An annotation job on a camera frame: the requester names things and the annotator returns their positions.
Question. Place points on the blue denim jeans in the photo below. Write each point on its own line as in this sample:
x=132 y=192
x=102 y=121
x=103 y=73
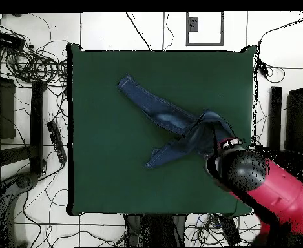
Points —
x=153 y=106

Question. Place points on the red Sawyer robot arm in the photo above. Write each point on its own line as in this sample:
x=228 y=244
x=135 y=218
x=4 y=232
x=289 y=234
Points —
x=270 y=186

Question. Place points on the black power adapter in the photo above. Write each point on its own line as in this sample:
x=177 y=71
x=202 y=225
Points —
x=262 y=69

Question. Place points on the black power strip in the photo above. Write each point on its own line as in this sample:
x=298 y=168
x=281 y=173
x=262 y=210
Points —
x=56 y=140
x=230 y=231

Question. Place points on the dark green table cloth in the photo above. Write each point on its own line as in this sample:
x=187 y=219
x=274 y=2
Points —
x=115 y=168

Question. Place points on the grey round stand base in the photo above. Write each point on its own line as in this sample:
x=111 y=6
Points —
x=24 y=180

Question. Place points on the black box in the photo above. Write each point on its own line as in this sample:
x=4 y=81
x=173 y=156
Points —
x=6 y=40

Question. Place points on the black table frame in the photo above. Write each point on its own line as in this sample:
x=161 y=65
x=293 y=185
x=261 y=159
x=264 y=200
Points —
x=36 y=116
x=275 y=116

